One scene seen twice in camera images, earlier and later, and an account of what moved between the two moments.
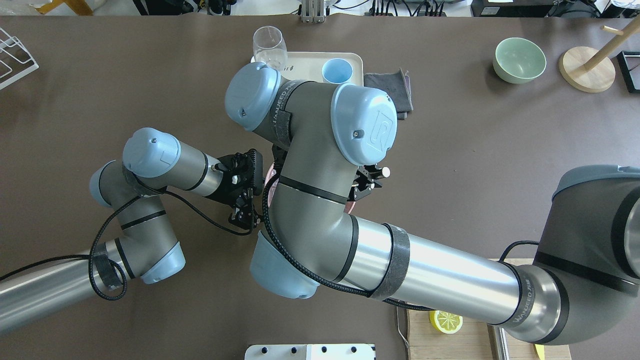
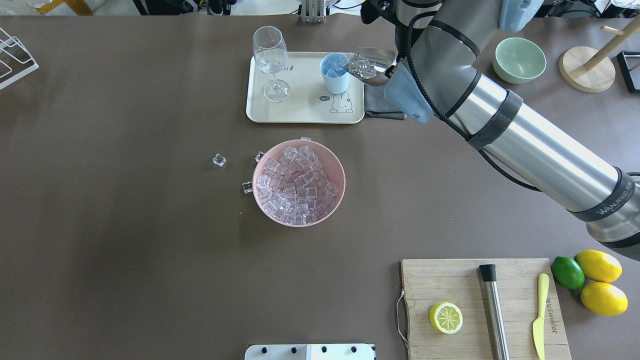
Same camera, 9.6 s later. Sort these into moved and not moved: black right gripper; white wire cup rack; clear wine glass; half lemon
Moved: black right gripper
Not moved: white wire cup rack; clear wine glass; half lemon
